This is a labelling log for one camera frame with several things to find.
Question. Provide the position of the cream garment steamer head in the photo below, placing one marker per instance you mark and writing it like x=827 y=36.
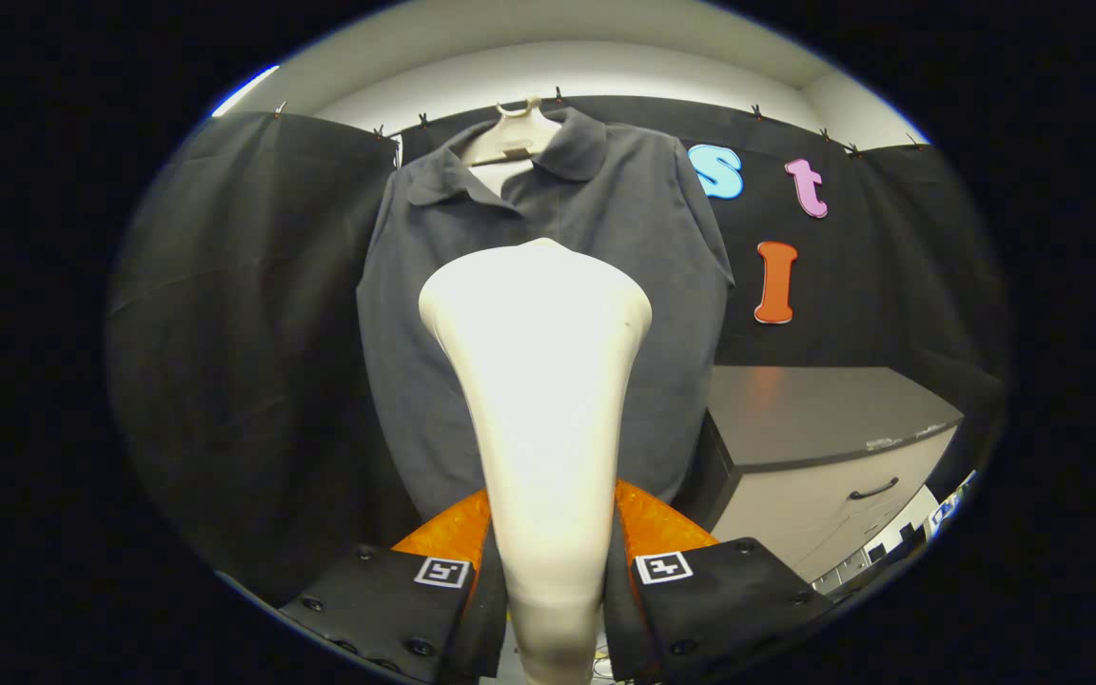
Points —
x=538 y=400

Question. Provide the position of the grey cabinet with dark top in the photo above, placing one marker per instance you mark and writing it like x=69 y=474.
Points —
x=824 y=419

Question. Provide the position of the black backdrop cloth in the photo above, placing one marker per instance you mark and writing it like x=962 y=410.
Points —
x=244 y=333

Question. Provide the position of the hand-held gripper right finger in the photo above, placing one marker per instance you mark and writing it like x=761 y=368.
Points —
x=729 y=599

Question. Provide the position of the grey button shirt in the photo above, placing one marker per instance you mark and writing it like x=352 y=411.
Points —
x=667 y=314

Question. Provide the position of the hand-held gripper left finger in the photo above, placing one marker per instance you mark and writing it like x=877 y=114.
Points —
x=377 y=599

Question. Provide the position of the cream clothes hanger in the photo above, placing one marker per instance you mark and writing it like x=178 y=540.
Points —
x=510 y=143

